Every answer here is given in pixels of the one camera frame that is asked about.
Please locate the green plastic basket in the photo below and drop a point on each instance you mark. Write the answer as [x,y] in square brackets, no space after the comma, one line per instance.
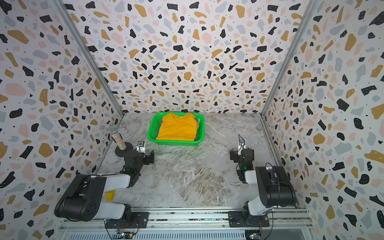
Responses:
[158,120]

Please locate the yellow cube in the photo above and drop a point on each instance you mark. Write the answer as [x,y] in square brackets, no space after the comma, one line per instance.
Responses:
[110,195]

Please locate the grey t-shirt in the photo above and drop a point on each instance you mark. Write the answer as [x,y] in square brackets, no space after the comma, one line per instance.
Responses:
[198,129]

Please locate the clear bottle on black stand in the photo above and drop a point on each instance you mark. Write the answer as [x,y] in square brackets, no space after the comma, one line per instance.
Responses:
[123,147]

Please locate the yellow t-shirt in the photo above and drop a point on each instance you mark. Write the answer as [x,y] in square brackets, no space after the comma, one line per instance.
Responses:
[178,128]

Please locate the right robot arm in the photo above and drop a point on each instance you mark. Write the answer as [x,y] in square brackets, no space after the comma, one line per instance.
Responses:
[274,187]

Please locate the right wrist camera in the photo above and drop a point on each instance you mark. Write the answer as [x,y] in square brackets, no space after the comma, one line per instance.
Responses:
[241,146]

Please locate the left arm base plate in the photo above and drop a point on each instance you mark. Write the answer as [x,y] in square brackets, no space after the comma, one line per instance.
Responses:
[135,220]

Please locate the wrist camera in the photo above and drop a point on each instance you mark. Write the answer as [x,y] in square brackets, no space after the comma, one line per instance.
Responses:
[140,147]
[241,146]

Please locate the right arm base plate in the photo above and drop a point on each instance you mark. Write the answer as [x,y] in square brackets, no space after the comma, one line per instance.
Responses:
[249,219]

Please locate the aluminium front rail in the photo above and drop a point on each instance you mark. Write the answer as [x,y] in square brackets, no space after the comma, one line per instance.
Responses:
[194,223]

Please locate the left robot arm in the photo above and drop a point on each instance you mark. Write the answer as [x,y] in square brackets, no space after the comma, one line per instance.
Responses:
[86,197]

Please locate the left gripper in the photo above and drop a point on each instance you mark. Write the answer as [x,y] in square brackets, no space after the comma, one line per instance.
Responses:
[146,160]

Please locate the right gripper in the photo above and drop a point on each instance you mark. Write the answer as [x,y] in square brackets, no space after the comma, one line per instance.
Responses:
[234,154]

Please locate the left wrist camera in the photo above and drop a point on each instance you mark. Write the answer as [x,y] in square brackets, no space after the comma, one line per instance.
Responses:
[140,147]

